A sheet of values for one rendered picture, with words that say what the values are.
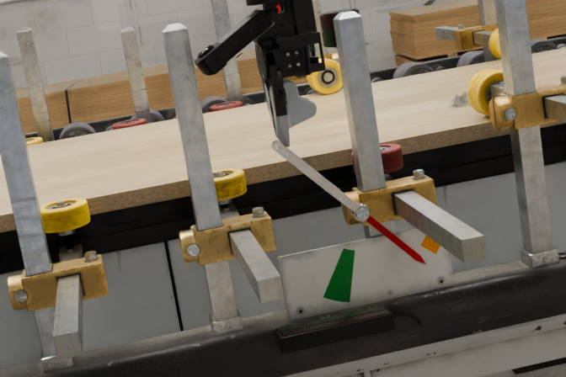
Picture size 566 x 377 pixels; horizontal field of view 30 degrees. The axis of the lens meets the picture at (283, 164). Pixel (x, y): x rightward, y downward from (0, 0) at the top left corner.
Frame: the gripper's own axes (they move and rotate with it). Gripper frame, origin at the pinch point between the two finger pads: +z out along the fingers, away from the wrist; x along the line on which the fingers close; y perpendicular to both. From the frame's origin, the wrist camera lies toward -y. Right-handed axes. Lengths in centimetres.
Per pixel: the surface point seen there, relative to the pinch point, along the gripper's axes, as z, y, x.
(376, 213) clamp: 14.8, 13.3, 5.4
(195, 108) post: -5.4, -10.3, 6.1
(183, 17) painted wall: 15, 50, 724
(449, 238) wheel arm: 13.3, 16.2, -19.1
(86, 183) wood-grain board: 8.1, -28.5, 39.3
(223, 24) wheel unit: -10, 9, 115
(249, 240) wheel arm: 13.1, -6.8, -0.9
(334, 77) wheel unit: 5, 29, 93
